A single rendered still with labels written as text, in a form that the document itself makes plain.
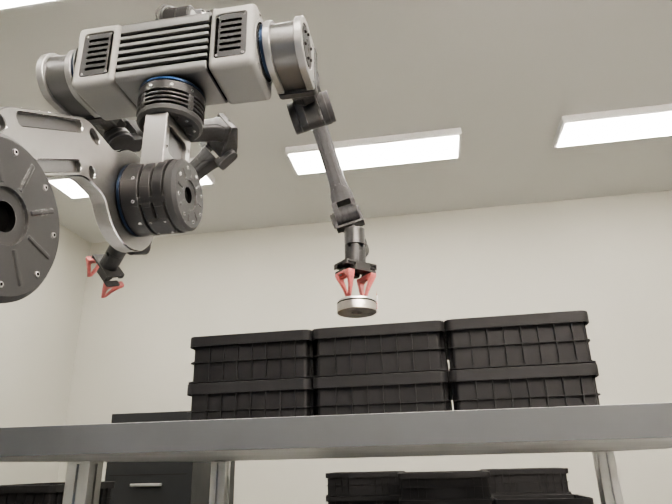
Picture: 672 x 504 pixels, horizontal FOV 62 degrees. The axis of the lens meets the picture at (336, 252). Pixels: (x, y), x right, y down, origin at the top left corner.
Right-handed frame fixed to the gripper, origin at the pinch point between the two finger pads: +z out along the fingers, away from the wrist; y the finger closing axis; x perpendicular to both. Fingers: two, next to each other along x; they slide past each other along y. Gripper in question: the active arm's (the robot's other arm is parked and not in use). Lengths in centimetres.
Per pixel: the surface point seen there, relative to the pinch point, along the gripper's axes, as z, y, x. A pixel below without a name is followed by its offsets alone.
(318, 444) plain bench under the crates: 40, 43, 51
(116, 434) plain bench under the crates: 38, 63, 32
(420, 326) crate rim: 13.6, 0.9, 25.3
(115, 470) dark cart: 40, 13, -188
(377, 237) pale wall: -159, -208, -256
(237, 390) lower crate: 25.6, 30.5, -4.3
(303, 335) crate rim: 14.0, 19.8, 6.6
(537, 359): 21.8, -16.8, 40.9
